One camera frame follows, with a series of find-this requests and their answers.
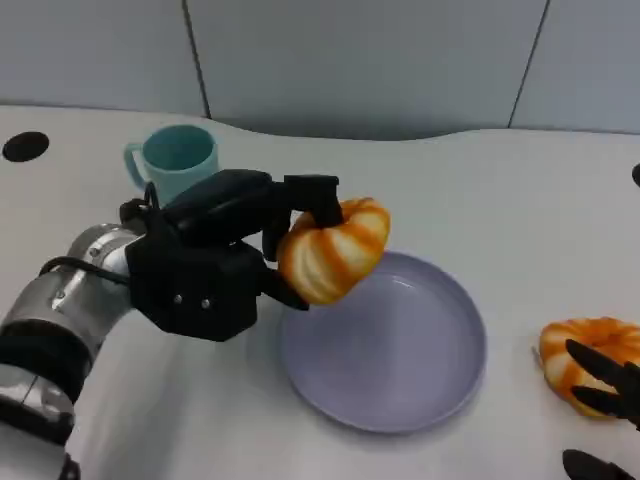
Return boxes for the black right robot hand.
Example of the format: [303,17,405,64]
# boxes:
[561,338,640,480]

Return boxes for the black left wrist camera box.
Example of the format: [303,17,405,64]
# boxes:
[124,233,263,343]

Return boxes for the orange and white bread roll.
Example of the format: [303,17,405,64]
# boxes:
[537,316,640,420]
[276,197,391,306]

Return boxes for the pale green mug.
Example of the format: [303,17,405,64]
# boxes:
[123,125,221,207]

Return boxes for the lilac plate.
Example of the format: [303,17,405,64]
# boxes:
[279,250,489,434]

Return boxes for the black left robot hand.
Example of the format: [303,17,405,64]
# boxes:
[163,169,344,312]

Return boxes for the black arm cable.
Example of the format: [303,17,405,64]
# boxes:
[38,255,132,289]

